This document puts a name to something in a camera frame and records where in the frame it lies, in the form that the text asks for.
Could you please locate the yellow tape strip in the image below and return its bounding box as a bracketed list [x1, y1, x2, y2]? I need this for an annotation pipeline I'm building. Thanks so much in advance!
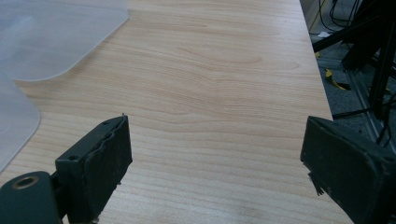
[324, 68, 352, 91]

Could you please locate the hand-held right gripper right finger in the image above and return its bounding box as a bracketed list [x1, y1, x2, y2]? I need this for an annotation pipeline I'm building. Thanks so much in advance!
[300, 115, 396, 224]

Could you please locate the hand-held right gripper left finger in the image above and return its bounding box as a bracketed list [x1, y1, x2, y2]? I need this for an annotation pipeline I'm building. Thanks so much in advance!
[54, 115, 134, 224]

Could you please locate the grey metal floor rail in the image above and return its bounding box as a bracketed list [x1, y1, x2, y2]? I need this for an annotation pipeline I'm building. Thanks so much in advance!
[317, 57, 387, 143]

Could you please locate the translucent plastic mat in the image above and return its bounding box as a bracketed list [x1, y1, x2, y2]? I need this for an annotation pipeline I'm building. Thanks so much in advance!
[0, 0, 130, 83]
[0, 73, 42, 173]

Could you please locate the black cable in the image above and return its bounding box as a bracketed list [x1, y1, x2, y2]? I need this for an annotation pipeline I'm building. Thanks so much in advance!
[317, 0, 363, 33]

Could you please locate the black metal stand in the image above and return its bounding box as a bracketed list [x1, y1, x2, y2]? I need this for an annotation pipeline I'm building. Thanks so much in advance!
[312, 0, 396, 121]

